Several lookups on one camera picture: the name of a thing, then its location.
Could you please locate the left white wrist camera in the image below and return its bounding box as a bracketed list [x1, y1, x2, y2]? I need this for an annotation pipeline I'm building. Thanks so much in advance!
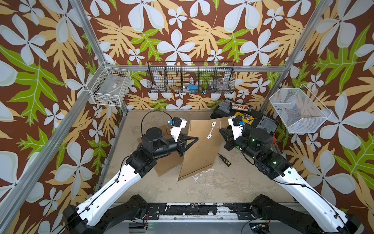
[168, 117, 187, 142]

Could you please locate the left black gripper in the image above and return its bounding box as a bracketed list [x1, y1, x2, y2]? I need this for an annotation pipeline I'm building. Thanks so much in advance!
[149, 133, 196, 159]

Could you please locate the black yellow toolbox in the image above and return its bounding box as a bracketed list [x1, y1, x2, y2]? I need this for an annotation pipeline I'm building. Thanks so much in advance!
[210, 99, 279, 151]

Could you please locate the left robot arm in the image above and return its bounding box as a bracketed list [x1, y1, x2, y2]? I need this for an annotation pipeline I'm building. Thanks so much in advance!
[63, 127, 199, 234]

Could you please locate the black wire basket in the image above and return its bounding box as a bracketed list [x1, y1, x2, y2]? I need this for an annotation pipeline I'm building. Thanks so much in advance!
[145, 61, 236, 94]

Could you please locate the white wire basket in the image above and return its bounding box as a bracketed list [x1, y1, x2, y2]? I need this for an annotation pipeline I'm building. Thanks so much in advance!
[87, 62, 131, 107]
[269, 85, 332, 134]

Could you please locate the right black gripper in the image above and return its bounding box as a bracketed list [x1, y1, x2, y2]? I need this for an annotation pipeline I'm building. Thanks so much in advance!
[219, 128, 262, 163]

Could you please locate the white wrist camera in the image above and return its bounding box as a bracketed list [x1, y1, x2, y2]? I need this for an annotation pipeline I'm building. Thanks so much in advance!
[168, 117, 187, 142]
[228, 116, 244, 140]

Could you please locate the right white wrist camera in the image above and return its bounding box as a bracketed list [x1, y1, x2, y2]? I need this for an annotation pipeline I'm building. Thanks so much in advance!
[228, 116, 244, 140]

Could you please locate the blue object in basket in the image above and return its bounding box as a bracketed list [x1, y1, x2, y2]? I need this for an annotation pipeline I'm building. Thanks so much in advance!
[188, 84, 198, 92]

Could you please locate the white wire basket right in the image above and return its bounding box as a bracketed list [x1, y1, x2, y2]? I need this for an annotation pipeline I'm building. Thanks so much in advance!
[269, 85, 332, 134]

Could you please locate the black yellow screwdriver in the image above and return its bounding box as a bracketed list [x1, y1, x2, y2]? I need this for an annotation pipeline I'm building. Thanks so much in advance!
[218, 154, 231, 167]

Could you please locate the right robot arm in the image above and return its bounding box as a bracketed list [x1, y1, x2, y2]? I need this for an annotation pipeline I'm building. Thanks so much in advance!
[219, 126, 361, 234]

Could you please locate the white wire basket left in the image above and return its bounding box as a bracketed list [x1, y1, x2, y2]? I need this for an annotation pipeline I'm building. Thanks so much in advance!
[87, 62, 131, 107]

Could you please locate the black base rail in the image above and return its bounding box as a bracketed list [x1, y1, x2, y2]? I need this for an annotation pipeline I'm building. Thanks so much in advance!
[134, 202, 268, 220]

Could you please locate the brown kraft file bag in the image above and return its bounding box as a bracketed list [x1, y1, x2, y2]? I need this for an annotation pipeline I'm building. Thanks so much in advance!
[178, 117, 228, 181]
[131, 127, 183, 177]

